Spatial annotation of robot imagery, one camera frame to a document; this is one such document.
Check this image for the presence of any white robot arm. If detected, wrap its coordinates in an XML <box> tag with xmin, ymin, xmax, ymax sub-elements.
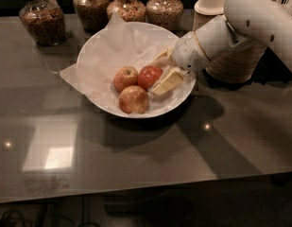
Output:
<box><xmin>150</xmin><ymin>0</ymin><xmax>292</xmax><ymax>96</ymax></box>

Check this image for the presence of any glass jar right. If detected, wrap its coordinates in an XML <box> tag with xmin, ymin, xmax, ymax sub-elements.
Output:
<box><xmin>146</xmin><ymin>0</ymin><xmax>183</xmax><ymax>31</ymax></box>

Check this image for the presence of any glass jar far left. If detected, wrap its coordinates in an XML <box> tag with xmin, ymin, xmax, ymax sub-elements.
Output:
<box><xmin>19</xmin><ymin>0</ymin><xmax>66</xmax><ymax>45</ymax></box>

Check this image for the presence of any glass jar with multicolour cereal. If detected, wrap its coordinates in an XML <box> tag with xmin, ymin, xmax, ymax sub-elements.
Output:
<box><xmin>107</xmin><ymin>0</ymin><xmax>146</xmax><ymax>22</ymax></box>

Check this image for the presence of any black mat under stacks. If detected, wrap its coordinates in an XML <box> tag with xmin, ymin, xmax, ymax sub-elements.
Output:
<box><xmin>202</xmin><ymin>48</ymin><xmax>292</xmax><ymax>91</ymax></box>

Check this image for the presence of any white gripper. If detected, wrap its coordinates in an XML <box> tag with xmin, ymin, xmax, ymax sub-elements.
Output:
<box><xmin>149</xmin><ymin>31</ymin><xmax>210</xmax><ymax>96</ymax></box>

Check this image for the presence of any yellow-red apple back left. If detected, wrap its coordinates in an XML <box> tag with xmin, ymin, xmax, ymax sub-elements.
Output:
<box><xmin>113</xmin><ymin>66</ymin><xmax>138</xmax><ymax>93</ymax></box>

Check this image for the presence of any white paper liner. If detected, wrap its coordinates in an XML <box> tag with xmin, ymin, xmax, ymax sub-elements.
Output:
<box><xmin>59</xmin><ymin>12</ymin><xmax>195</xmax><ymax>115</ymax></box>

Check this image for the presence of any red apple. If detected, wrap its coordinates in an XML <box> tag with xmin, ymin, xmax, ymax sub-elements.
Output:
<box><xmin>138</xmin><ymin>65</ymin><xmax>163</xmax><ymax>90</ymax></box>

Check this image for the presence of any white round bowl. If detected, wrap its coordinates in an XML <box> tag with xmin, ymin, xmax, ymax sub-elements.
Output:
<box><xmin>76</xmin><ymin>22</ymin><xmax>198</xmax><ymax>119</ymax></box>

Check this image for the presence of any yellow-red apple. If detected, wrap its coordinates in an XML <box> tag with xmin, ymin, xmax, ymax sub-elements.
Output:
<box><xmin>118</xmin><ymin>85</ymin><xmax>149</xmax><ymax>114</ymax></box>
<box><xmin>113</xmin><ymin>66</ymin><xmax>138</xmax><ymax>93</ymax></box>

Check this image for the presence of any yellow-red apple front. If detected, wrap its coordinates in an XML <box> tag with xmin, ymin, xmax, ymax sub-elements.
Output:
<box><xmin>118</xmin><ymin>85</ymin><xmax>149</xmax><ymax>114</ymax></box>

